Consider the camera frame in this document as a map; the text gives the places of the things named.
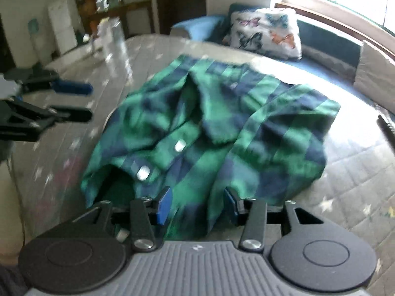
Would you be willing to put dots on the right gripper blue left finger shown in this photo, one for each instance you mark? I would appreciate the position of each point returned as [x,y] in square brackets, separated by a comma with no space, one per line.
[164,202]

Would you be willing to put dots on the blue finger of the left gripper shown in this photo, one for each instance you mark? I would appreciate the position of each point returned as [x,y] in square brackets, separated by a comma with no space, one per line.
[70,87]
[71,114]

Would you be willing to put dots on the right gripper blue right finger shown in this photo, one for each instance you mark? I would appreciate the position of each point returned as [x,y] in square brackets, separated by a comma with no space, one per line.
[234,207]

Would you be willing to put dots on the green navy plaid shirt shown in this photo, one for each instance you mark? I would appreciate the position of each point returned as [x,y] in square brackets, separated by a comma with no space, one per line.
[199,126]

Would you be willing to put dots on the white refrigerator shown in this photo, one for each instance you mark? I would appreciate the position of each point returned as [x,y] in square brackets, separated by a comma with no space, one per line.
[61,22]

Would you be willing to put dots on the clear glass jar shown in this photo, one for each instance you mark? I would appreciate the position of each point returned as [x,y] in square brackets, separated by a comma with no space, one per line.
[114,48]

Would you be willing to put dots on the dark wooden cabinet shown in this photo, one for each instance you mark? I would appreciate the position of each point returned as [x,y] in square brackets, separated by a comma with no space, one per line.
[91,12]

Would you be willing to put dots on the butterfly print pillow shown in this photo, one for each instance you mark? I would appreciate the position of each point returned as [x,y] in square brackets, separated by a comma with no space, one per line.
[268,32]

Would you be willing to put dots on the blue sofa bench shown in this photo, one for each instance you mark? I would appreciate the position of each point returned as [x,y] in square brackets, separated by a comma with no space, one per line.
[325,45]

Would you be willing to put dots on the beige plain pillow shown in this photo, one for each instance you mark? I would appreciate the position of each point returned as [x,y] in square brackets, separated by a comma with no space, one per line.
[375,76]

